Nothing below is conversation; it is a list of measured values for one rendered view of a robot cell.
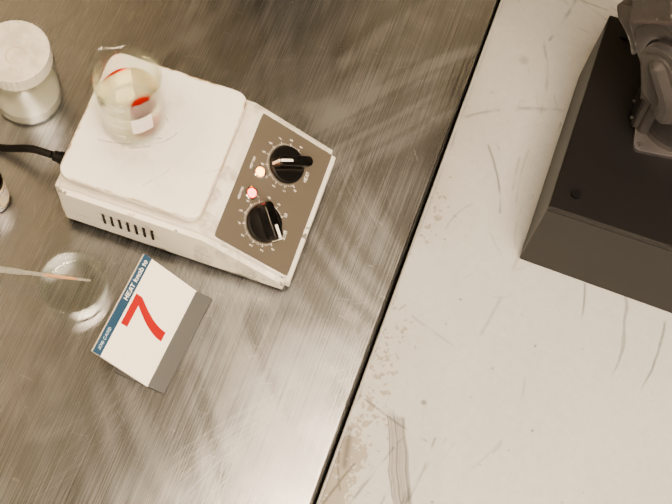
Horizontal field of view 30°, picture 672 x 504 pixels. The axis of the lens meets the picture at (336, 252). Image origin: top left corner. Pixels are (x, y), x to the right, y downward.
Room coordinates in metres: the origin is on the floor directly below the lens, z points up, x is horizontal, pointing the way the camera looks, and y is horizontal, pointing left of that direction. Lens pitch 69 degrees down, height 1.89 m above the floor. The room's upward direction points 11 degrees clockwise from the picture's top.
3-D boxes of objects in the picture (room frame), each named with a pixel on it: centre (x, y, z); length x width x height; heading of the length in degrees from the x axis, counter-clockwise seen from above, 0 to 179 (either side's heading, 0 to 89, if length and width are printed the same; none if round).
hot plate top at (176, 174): (0.43, 0.16, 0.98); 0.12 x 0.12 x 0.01; 82
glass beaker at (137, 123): (0.44, 0.18, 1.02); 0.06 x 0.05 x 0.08; 64
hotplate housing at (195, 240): (0.42, 0.13, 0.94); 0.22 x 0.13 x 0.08; 82
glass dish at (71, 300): (0.31, 0.21, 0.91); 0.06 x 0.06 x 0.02
